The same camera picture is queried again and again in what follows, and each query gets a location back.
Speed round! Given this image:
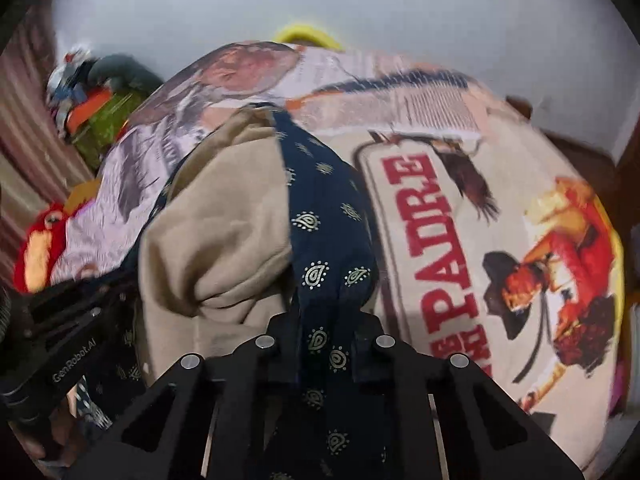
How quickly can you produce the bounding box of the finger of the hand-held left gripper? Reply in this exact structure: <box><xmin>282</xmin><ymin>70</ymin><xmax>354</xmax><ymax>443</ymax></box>
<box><xmin>20</xmin><ymin>274</ymin><xmax>145</xmax><ymax>335</ymax></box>

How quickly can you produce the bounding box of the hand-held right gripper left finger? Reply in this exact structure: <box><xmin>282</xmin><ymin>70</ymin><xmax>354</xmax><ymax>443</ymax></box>
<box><xmin>65</xmin><ymin>312</ymin><xmax>302</xmax><ymax>480</ymax></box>

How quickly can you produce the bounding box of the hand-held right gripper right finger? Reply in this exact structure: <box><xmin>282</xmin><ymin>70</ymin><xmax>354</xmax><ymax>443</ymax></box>
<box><xmin>350</xmin><ymin>315</ymin><xmax>586</xmax><ymax>480</ymax></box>

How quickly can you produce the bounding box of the navy patterned hooded jacket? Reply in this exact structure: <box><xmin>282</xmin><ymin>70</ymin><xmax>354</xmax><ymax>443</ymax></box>
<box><xmin>75</xmin><ymin>102</ymin><xmax>396</xmax><ymax>480</ymax></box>

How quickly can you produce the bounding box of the red plush toy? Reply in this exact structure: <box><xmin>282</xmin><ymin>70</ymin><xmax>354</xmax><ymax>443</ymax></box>
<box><xmin>13</xmin><ymin>200</ymin><xmax>87</xmax><ymax>294</ymax></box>

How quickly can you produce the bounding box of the printed blanket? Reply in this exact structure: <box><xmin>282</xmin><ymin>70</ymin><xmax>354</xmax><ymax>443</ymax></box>
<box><xmin>50</xmin><ymin>40</ymin><xmax>626</xmax><ymax>480</ymax></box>

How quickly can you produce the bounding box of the striped brown curtain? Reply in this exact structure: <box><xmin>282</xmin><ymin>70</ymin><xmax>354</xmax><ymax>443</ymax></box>
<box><xmin>0</xmin><ymin>10</ymin><xmax>97</xmax><ymax>281</ymax></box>

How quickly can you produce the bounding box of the orange box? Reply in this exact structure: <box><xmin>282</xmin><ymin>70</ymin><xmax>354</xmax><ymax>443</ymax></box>
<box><xmin>67</xmin><ymin>87</ymin><xmax>114</xmax><ymax>134</ymax></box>

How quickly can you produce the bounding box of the pile of mixed clutter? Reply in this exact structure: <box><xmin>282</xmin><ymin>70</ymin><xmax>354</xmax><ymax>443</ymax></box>
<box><xmin>47</xmin><ymin>47</ymin><xmax>109</xmax><ymax>126</ymax></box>

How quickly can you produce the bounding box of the grey bolster cushion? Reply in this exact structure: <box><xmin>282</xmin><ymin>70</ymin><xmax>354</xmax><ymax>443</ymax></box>
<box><xmin>87</xmin><ymin>54</ymin><xmax>164</xmax><ymax>92</ymax></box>

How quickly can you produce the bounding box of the yellow pillow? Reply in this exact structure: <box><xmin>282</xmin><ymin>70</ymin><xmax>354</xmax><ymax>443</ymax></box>
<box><xmin>273</xmin><ymin>20</ymin><xmax>344</xmax><ymax>51</ymax></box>

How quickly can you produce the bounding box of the dark wooden bed post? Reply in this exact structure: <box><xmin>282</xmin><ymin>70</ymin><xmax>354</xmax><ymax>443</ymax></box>
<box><xmin>505</xmin><ymin>95</ymin><xmax>532</xmax><ymax>122</ymax></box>

